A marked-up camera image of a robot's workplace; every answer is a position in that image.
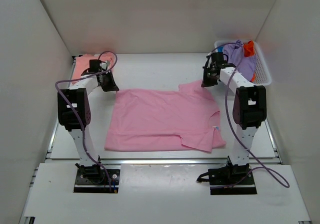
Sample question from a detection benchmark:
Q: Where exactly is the pink t-shirt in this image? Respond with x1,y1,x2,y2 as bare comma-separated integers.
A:
104,81,226,153

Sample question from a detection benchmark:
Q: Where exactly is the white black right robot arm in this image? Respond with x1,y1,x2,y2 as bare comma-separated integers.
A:
201,52,267,184

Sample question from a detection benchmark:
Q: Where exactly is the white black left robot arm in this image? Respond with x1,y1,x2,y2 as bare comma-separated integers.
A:
55,59,119,183

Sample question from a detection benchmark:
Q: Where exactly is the lavender t-shirt in basket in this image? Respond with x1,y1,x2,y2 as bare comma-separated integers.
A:
223,40,257,82

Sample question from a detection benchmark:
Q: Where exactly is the folded salmon t-shirt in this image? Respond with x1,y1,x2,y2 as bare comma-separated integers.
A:
71,51,117,85

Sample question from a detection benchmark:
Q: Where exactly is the orange garment in basket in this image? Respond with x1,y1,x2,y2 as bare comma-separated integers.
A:
243,40,255,57

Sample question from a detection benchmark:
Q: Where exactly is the white plastic laundry basket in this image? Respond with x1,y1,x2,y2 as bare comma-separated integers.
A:
214,39,272,86

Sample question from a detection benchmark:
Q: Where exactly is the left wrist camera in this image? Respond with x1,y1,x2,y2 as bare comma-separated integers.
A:
100,60,112,71

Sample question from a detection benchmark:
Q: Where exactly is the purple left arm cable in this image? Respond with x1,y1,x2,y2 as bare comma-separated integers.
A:
54,51,118,192

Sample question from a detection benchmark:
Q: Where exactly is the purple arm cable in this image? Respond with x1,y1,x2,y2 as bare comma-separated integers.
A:
206,42,291,188
54,51,118,192

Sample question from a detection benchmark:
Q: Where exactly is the aluminium table edge rail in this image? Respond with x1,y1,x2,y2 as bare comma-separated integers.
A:
45,157,281,165

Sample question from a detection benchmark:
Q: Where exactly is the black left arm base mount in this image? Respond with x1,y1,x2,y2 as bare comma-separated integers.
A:
73,163,121,193

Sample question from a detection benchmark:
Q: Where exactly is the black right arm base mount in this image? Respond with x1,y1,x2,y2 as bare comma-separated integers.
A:
196,159,258,195

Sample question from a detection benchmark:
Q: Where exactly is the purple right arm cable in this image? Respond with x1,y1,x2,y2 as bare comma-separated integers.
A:
206,42,291,188

